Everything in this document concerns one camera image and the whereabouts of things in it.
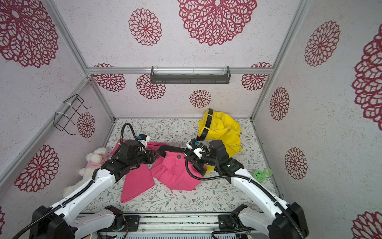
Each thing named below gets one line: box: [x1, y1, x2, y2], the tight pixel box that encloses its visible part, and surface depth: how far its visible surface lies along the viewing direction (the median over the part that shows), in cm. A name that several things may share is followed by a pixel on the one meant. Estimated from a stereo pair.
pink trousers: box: [108, 138, 203, 204], surface depth 82 cm
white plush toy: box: [62, 147, 109, 199], surface depth 85 cm
